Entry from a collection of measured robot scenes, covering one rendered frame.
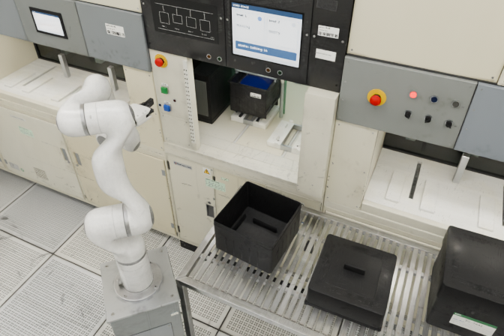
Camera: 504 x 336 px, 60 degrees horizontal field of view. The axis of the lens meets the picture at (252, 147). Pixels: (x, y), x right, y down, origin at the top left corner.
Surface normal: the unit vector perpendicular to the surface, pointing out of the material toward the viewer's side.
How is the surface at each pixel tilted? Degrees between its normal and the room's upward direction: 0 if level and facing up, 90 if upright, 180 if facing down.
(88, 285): 0
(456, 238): 0
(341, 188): 90
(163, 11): 90
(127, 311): 0
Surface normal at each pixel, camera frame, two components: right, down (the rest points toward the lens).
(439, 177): 0.00, -0.77
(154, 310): 0.34, 0.59
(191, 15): -0.42, 0.58
